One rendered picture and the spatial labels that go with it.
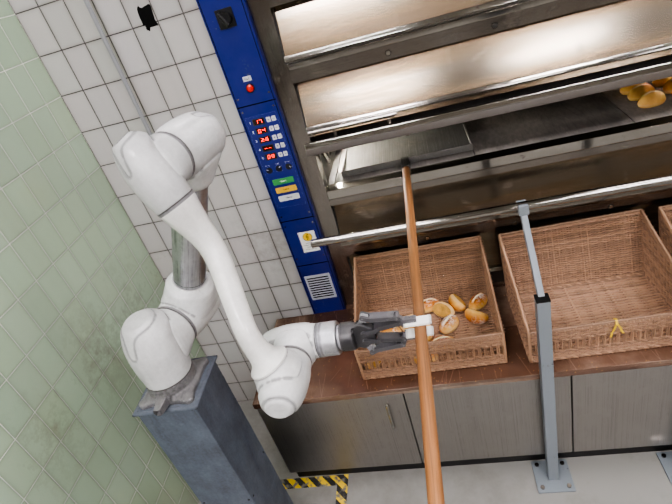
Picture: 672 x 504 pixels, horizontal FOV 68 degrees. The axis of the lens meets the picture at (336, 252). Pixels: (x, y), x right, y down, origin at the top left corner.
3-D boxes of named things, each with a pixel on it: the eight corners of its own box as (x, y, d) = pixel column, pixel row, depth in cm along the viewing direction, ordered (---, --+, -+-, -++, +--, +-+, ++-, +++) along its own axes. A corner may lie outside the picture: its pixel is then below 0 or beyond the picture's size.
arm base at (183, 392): (133, 420, 150) (124, 408, 148) (161, 366, 169) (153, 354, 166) (188, 414, 147) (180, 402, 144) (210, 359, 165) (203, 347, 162)
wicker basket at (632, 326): (501, 284, 221) (495, 232, 207) (639, 262, 210) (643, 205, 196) (528, 366, 181) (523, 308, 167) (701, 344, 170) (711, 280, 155)
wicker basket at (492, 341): (365, 303, 236) (351, 255, 222) (488, 284, 224) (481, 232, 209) (361, 382, 196) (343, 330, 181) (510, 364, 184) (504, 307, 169)
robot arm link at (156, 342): (132, 389, 154) (96, 337, 142) (167, 346, 167) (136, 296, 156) (173, 394, 147) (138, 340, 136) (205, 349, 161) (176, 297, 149)
